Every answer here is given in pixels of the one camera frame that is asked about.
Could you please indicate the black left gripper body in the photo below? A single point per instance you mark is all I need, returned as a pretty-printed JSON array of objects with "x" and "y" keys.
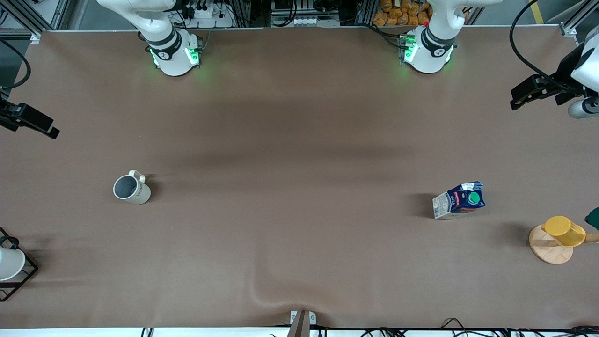
[{"x": 564, "y": 74}]

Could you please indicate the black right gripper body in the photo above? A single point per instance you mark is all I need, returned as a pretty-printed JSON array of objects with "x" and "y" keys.
[{"x": 5, "y": 116}]

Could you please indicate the beige ceramic mug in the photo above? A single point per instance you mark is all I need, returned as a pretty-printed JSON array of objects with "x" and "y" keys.
[{"x": 135, "y": 192}]

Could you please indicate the blue milk carton green cap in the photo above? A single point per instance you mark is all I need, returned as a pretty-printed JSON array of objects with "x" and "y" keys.
[{"x": 456, "y": 202}]

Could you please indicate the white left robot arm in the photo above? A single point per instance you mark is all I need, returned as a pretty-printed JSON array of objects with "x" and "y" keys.
[{"x": 430, "y": 51}]

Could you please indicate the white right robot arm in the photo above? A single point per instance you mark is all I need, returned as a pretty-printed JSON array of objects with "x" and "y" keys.
[{"x": 171, "y": 51}]

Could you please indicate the dark green cup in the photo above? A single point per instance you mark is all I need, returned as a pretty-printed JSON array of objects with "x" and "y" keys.
[{"x": 593, "y": 219}]

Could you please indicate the yellow plastic cup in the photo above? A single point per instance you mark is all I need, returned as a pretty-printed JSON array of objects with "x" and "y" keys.
[{"x": 564, "y": 231}]

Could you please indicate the white bowl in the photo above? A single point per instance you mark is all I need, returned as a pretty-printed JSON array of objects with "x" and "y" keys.
[{"x": 9, "y": 264}]

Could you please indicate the wooden mug tree stand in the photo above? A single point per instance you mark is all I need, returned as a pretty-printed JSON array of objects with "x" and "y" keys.
[{"x": 550, "y": 252}]

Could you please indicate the white power strip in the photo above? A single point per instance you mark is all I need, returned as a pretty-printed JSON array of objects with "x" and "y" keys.
[{"x": 210, "y": 14}]

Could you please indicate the brown table cover mat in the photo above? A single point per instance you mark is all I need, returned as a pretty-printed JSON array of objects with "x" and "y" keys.
[{"x": 299, "y": 140}]

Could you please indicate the white socket bar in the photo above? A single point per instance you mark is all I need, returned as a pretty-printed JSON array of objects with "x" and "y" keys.
[{"x": 304, "y": 21}]

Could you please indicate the aluminium frame profile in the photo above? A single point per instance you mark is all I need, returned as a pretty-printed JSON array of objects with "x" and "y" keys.
[
  {"x": 28, "y": 21},
  {"x": 568, "y": 29}
]

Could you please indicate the metal table clamp bracket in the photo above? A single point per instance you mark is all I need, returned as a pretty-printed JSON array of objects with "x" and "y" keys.
[{"x": 303, "y": 323}]

